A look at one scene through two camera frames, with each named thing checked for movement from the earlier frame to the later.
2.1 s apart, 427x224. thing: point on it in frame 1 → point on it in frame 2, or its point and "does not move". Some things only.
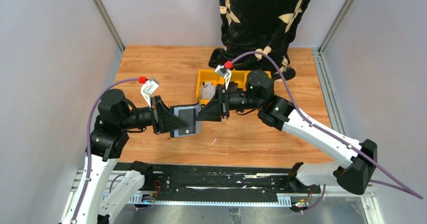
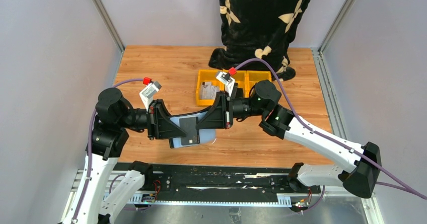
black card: [189, 116] → [188, 125]
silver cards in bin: [207, 90] does not move
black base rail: [271, 183] does not move
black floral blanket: [260, 17] does not move
